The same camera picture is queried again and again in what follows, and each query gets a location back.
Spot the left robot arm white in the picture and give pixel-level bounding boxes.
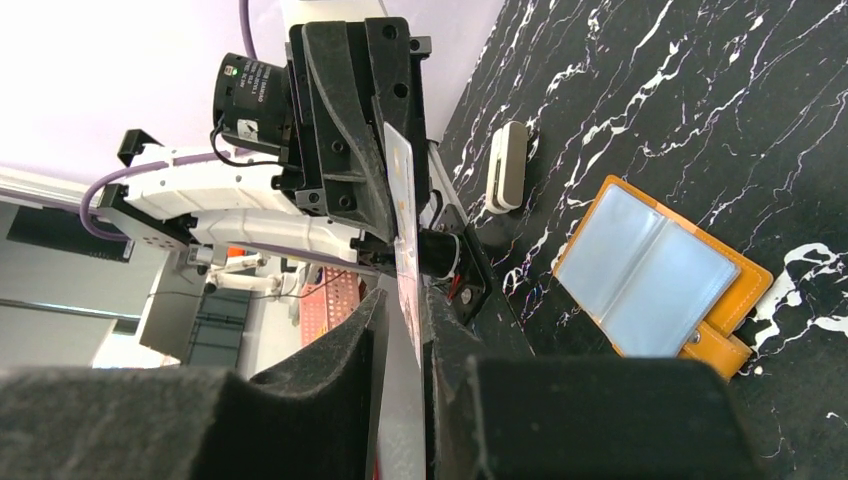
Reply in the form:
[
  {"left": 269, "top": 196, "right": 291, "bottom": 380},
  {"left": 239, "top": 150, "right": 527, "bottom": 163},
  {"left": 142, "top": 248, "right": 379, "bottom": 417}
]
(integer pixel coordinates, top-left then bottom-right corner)
[{"left": 79, "top": 17, "right": 432, "bottom": 269}]

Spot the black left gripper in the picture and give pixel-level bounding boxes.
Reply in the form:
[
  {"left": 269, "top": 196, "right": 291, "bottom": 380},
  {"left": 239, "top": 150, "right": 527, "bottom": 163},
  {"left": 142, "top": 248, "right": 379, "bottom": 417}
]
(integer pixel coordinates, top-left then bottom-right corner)
[{"left": 211, "top": 17, "right": 431, "bottom": 243}]

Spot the white whiteboard eraser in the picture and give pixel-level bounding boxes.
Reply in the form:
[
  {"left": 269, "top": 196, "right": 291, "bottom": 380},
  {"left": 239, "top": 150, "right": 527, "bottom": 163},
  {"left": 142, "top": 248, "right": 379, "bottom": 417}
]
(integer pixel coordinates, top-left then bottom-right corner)
[{"left": 485, "top": 121, "right": 529, "bottom": 214}]

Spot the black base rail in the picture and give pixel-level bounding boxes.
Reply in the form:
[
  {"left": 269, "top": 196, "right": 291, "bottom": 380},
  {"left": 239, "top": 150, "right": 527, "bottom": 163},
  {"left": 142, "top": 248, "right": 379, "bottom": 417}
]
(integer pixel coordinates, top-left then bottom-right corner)
[{"left": 418, "top": 204, "right": 533, "bottom": 358}]

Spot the orange leather card holder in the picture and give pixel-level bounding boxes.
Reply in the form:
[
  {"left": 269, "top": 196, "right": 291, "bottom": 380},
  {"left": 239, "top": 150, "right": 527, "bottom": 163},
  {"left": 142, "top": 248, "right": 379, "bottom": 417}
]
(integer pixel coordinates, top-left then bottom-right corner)
[{"left": 553, "top": 175, "right": 773, "bottom": 380}]

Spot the pink perforated basket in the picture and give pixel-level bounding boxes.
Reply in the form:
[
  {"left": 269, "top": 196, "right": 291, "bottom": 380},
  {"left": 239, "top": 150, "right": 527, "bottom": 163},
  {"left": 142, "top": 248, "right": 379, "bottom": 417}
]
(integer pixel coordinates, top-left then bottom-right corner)
[{"left": 299, "top": 267, "right": 360, "bottom": 348}]

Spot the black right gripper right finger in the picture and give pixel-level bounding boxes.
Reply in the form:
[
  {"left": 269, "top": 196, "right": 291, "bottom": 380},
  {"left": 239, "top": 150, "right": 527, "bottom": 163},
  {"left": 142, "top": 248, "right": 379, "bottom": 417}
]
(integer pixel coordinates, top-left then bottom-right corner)
[{"left": 422, "top": 288, "right": 762, "bottom": 479}]

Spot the white credit card black stripe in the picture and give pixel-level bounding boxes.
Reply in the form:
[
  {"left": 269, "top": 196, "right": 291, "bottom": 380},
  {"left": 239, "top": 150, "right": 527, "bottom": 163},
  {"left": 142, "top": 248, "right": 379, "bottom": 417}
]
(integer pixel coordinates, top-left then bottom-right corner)
[{"left": 378, "top": 123, "right": 427, "bottom": 479}]

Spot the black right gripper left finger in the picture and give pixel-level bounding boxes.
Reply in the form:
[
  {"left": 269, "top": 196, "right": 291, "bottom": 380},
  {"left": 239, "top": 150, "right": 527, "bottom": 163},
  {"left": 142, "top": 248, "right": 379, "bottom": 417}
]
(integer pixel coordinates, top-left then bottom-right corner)
[{"left": 1, "top": 289, "right": 388, "bottom": 479}]

